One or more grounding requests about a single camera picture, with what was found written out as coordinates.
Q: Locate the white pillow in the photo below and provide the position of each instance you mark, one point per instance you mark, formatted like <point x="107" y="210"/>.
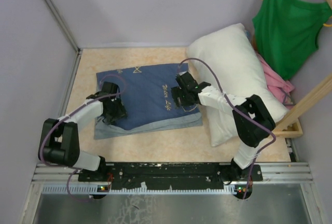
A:
<point x="226" y="59"/>

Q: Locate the aluminium rail frame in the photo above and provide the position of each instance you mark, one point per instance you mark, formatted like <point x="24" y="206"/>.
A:
<point x="285" y="195"/>

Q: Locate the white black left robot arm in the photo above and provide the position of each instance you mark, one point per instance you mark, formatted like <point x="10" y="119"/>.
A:
<point x="59" y="142"/>

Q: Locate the pink shirt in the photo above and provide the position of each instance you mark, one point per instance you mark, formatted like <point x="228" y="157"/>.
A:
<point x="275" y="83"/>

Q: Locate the white slotted cable duct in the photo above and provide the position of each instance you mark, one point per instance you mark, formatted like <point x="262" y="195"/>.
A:
<point x="95" y="189"/>

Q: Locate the wooden clothes rack frame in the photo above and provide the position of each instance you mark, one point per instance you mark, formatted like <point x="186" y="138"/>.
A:
<point x="314" y="96"/>

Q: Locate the grey-blue pillowcase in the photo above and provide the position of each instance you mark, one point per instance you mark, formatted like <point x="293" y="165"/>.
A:
<point x="146" y="96"/>

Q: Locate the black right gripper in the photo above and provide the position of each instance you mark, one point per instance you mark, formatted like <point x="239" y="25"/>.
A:
<point x="176" y="92"/>

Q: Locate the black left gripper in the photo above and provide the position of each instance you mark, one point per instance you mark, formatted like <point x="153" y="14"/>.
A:
<point x="121" y="112"/>

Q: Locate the green tank top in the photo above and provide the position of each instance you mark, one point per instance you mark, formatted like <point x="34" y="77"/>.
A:
<point x="286" y="33"/>

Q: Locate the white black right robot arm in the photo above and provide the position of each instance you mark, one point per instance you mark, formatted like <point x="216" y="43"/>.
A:
<point x="252" y="119"/>

